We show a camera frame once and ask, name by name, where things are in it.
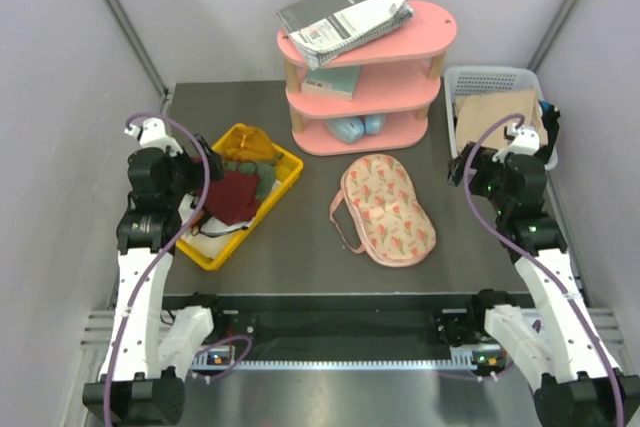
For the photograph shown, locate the beige folded garment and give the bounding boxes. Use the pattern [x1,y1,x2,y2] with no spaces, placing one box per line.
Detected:
[454,89,548,153]

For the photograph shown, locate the black garment in basket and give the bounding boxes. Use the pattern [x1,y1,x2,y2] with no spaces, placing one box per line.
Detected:
[536,100,561,165]

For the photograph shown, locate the teal book on shelf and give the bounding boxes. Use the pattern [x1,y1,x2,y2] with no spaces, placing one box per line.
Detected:
[301,66,361,101]

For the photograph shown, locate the maroon red bra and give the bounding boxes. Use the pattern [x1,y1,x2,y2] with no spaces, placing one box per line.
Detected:
[192,171,260,226]

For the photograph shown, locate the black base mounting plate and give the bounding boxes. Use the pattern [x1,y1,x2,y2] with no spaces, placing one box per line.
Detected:
[162,293,489,363]

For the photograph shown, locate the grey cable duct rail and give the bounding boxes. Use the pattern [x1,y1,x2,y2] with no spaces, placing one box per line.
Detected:
[191,349,512,376]

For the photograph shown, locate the white bra black straps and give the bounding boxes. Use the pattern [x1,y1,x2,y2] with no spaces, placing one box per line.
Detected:
[177,181,281,261]

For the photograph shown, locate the yellow plastic tray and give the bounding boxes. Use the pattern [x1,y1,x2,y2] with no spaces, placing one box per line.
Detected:
[177,123,304,271]

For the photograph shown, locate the pink three-tier shelf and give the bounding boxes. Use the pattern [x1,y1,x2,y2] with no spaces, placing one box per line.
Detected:
[277,0,457,156]

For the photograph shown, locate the floral mesh laundry bag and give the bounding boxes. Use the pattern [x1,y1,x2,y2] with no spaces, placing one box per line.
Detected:
[329,154,437,268]

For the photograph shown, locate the grey spiral notebook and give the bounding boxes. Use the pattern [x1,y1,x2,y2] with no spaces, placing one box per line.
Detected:
[277,0,414,69]

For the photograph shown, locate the grey plastic basket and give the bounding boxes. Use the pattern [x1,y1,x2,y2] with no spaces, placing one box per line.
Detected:
[442,66,558,171]

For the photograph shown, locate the orange mesh garment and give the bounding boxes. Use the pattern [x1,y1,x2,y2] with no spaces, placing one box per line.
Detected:
[222,126,279,163]

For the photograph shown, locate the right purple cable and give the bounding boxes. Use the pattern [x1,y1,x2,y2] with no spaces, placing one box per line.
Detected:
[462,114,626,427]

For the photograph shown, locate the green garment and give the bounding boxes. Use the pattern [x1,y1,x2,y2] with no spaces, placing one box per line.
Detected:
[225,160,276,202]

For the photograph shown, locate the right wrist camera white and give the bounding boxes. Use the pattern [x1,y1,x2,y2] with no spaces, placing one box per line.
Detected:
[492,122,540,164]

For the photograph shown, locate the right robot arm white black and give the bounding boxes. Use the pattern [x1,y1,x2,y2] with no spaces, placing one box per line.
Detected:
[448,142,639,426]

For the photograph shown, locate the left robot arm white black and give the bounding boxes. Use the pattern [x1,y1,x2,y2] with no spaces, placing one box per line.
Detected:
[82,135,227,426]

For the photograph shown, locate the light blue slippers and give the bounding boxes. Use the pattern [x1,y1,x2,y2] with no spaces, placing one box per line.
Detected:
[324,114,386,144]

